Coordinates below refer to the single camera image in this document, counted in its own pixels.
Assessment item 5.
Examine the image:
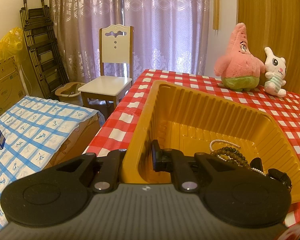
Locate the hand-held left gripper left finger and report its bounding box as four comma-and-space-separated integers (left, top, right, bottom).
55, 148, 127, 193

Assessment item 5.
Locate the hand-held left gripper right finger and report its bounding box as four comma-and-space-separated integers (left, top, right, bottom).
151, 139, 241, 193

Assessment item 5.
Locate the yellow plastic tray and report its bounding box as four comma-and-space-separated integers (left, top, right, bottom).
120, 80, 300, 204

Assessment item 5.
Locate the white pearl necklace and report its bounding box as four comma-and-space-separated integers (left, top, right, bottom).
209, 139, 267, 177

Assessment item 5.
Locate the dark brown bead necklace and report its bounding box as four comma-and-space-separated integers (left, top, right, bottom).
210, 147, 249, 167

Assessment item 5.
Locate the black wristwatch gold dial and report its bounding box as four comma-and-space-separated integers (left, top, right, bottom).
250, 157, 262, 172

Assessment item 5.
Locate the black strap wristwatch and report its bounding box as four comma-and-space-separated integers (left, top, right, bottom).
267, 168, 292, 190

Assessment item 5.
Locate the beige plastic basin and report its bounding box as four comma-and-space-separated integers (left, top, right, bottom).
55, 82, 87, 103

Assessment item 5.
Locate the blue checked cloth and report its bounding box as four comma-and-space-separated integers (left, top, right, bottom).
0, 95, 99, 230

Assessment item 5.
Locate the white wooden chair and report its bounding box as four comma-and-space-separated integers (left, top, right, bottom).
78, 24, 135, 120

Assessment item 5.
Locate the pink starfish plush toy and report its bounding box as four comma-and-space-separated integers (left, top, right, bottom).
214, 23, 265, 92

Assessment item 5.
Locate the purple patterned curtain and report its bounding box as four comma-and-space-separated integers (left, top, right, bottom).
49, 0, 210, 83

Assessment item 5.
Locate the cardboard box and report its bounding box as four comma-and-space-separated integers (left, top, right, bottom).
0, 56, 25, 119

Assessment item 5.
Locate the red checked tablecloth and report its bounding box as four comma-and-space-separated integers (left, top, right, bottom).
84, 69, 300, 230

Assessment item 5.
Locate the dark folding metal rack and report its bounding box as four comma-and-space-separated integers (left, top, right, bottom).
20, 0, 70, 99

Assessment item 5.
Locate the white bunny plush toy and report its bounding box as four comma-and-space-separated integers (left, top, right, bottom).
264, 47, 287, 97

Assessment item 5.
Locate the yellow plastic bag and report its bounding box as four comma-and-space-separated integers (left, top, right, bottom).
0, 27, 24, 60

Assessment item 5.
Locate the wooden wall strip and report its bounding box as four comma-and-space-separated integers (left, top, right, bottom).
213, 0, 220, 32

